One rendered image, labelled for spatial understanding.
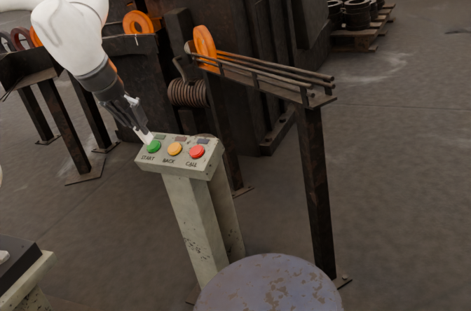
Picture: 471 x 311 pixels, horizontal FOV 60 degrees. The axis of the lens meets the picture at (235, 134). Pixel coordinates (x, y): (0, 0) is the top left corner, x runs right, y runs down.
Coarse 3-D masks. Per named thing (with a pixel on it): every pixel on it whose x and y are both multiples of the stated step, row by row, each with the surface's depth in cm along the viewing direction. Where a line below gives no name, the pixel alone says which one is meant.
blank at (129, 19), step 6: (132, 12) 187; (138, 12) 187; (126, 18) 190; (132, 18) 189; (138, 18) 187; (144, 18) 186; (126, 24) 192; (132, 24) 193; (144, 24) 188; (150, 24) 188; (126, 30) 194; (132, 30) 194; (144, 30) 190; (150, 30) 189
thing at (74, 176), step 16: (32, 48) 205; (0, 64) 194; (16, 64) 208; (32, 64) 209; (48, 64) 210; (0, 80) 191; (16, 80) 207; (32, 80) 200; (48, 80) 202; (48, 96) 205; (64, 112) 213; (64, 128) 214; (80, 144) 224; (80, 160) 225; (96, 160) 239; (80, 176) 228; (96, 176) 224
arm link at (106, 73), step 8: (104, 64) 92; (112, 64) 95; (96, 72) 91; (104, 72) 92; (112, 72) 94; (80, 80) 92; (88, 80) 92; (96, 80) 92; (104, 80) 93; (112, 80) 94; (88, 88) 94; (96, 88) 93
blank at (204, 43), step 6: (198, 30) 151; (204, 30) 150; (198, 36) 154; (204, 36) 149; (210, 36) 149; (198, 42) 158; (204, 42) 150; (210, 42) 149; (198, 48) 160; (204, 48) 153; (210, 48) 150; (204, 54) 158; (210, 54) 151; (216, 54) 152; (210, 60) 153
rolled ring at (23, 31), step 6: (12, 30) 235; (18, 30) 232; (24, 30) 231; (12, 36) 238; (18, 36) 240; (12, 42) 240; (18, 42) 241; (30, 42) 233; (18, 48) 241; (24, 48) 243
